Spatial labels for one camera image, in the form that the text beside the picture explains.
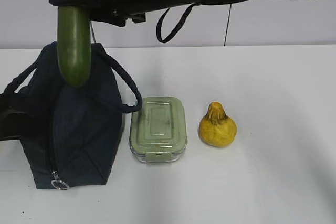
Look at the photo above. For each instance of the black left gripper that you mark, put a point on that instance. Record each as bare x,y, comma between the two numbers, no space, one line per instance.
26,114

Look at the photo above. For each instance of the yellow pear-shaped fruit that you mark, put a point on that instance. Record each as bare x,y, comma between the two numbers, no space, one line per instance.
216,128

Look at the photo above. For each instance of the navy blue lunch bag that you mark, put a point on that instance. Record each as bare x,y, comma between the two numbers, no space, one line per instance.
87,121

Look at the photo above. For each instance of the green cucumber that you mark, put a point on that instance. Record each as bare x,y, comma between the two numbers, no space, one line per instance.
74,44

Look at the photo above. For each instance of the green lid glass container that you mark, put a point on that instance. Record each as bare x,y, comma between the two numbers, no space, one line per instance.
158,131

